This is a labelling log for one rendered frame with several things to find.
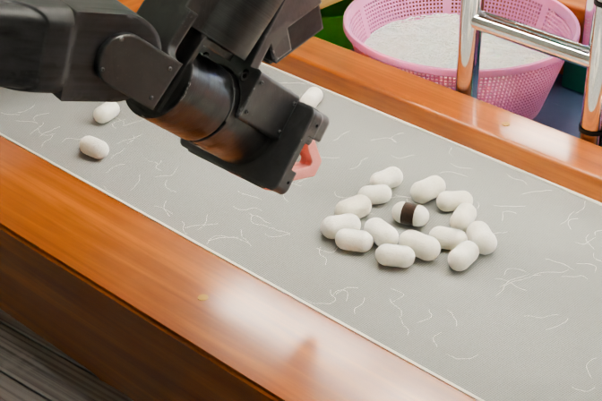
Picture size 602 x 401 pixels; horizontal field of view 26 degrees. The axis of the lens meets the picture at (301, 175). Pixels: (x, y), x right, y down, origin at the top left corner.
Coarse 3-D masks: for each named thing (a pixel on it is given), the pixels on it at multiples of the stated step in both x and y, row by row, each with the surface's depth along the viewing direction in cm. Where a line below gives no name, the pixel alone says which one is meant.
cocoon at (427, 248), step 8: (408, 232) 110; (416, 232) 110; (400, 240) 110; (408, 240) 110; (416, 240) 110; (424, 240) 110; (432, 240) 109; (416, 248) 110; (424, 248) 109; (432, 248) 109; (440, 248) 110; (416, 256) 110; (424, 256) 109; (432, 256) 109
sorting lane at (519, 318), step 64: (0, 128) 131; (64, 128) 131; (128, 128) 131; (384, 128) 131; (128, 192) 120; (192, 192) 120; (256, 192) 120; (320, 192) 120; (512, 192) 120; (576, 192) 120; (256, 256) 111; (320, 256) 111; (512, 256) 111; (576, 256) 111; (384, 320) 103; (448, 320) 103; (512, 320) 103; (576, 320) 103; (448, 384) 96; (512, 384) 96; (576, 384) 96
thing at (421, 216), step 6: (396, 204) 115; (402, 204) 115; (396, 210) 115; (420, 210) 114; (426, 210) 114; (396, 216) 115; (414, 216) 114; (420, 216) 114; (426, 216) 114; (414, 222) 114; (420, 222) 114; (426, 222) 115
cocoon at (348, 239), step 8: (344, 232) 111; (352, 232) 111; (360, 232) 111; (336, 240) 111; (344, 240) 111; (352, 240) 111; (360, 240) 110; (368, 240) 111; (344, 248) 111; (352, 248) 111; (360, 248) 111; (368, 248) 111
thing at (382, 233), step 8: (368, 224) 112; (376, 224) 112; (384, 224) 112; (368, 232) 112; (376, 232) 111; (384, 232) 111; (392, 232) 111; (376, 240) 111; (384, 240) 111; (392, 240) 111
